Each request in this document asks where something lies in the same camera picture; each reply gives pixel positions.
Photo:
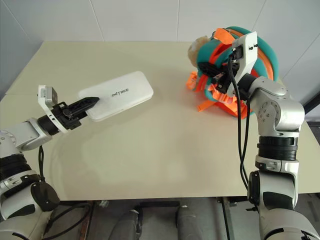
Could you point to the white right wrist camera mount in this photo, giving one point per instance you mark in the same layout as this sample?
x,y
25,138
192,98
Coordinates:
x,y
247,53

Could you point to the white rectangular box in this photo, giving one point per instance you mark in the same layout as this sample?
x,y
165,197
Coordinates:
x,y
120,96

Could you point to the orange and teal backpack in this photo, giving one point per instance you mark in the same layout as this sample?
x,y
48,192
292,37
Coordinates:
x,y
265,52

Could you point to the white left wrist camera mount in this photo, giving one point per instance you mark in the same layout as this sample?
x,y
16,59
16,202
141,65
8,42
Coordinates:
x,y
48,95

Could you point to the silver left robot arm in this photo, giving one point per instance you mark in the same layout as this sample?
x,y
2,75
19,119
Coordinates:
x,y
23,135

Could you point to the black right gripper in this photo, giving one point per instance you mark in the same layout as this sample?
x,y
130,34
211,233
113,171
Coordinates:
x,y
231,72

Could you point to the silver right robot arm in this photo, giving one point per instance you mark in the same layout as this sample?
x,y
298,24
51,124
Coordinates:
x,y
280,112

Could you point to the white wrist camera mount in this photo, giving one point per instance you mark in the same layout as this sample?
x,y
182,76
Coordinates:
x,y
247,53
48,95

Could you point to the black metal table frame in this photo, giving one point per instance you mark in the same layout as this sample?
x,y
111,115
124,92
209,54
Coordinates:
x,y
226,217

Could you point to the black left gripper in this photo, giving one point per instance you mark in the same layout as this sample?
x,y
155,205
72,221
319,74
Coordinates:
x,y
67,120

